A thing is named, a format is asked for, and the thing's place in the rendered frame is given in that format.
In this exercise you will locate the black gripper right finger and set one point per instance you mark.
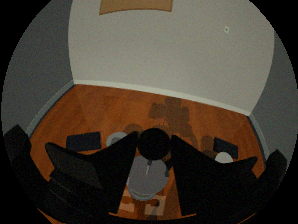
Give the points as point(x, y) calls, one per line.
point(199, 176)

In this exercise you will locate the glass french press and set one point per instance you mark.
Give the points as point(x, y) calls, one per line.
point(149, 174)

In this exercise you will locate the black rectangular block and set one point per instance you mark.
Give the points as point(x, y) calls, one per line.
point(223, 146)
point(85, 142)

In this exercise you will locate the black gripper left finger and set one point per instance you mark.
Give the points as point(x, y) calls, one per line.
point(106, 170)

